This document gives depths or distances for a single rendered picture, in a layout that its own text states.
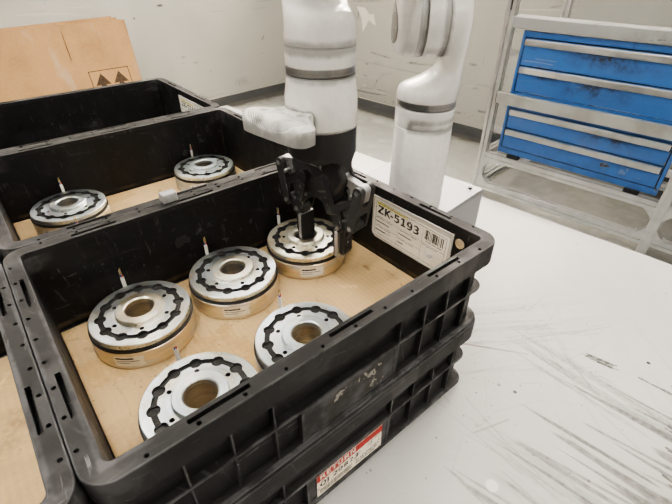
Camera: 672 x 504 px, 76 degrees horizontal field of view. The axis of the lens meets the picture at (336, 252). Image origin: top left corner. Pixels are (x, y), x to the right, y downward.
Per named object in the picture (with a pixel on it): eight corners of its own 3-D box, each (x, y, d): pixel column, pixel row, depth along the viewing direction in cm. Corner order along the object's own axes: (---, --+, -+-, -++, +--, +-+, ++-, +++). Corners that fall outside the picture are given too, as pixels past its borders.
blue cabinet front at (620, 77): (498, 150, 224) (525, 30, 192) (656, 195, 183) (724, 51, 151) (495, 151, 223) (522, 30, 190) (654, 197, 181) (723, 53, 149)
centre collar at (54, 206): (83, 194, 67) (82, 190, 67) (89, 207, 64) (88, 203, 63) (48, 203, 65) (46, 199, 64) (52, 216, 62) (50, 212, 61)
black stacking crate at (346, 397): (322, 223, 70) (321, 157, 63) (478, 323, 51) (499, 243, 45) (48, 340, 49) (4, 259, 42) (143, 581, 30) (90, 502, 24)
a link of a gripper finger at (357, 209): (353, 186, 45) (339, 226, 49) (365, 197, 44) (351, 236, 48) (369, 178, 46) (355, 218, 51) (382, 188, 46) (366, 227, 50)
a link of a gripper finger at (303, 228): (314, 209, 55) (314, 234, 57) (310, 207, 55) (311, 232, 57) (301, 215, 53) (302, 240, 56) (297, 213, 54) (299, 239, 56)
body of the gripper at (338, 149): (375, 117, 45) (371, 197, 51) (318, 101, 50) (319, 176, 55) (325, 135, 41) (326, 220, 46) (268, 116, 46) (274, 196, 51)
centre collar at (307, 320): (314, 312, 45) (314, 308, 45) (341, 341, 42) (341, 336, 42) (272, 331, 43) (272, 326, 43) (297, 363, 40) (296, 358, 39)
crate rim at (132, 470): (321, 167, 64) (321, 152, 63) (498, 257, 46) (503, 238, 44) (9, 273, 43) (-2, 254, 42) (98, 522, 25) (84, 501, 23)
